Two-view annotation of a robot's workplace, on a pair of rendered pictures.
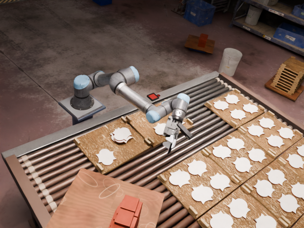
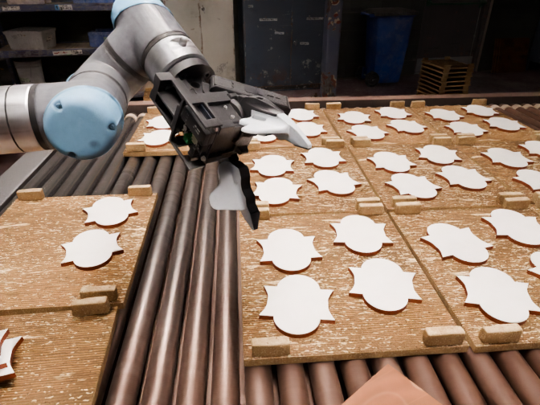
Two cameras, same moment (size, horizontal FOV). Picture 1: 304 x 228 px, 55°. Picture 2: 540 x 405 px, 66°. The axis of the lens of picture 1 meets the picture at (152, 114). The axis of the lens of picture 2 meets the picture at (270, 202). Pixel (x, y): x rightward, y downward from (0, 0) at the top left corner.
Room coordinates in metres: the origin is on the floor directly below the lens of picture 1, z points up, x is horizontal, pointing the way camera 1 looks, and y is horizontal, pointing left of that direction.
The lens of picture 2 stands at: (0.84, 0.19, 1.45)
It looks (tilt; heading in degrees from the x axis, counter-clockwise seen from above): 29 degrees down; 311
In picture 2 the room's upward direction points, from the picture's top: straight up
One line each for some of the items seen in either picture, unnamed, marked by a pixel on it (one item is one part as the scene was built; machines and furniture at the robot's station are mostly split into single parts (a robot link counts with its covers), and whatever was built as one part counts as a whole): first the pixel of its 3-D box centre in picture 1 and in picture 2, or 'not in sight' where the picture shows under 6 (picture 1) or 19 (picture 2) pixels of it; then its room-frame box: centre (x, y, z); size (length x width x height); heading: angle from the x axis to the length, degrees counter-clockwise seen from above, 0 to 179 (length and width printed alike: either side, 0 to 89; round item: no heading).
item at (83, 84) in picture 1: (82, 85); not in sight; (1.77, 0.56, 1.06); 0.13 x 0.12 x 0.14; 143
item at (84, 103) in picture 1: (82, 97); not in sight; (1.77, 0.57, 0.94); 0.15 x 0.15 x 0.10
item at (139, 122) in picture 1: (159, 122); (61, 243); (1.66, -0.07, 0.93); 0.41 x 0.35 x 0.02; 136
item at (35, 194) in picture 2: not in sight; (30, 194); (1.90, -0.10, 0.95); 0.06 x 0.02 x 0.03; 46
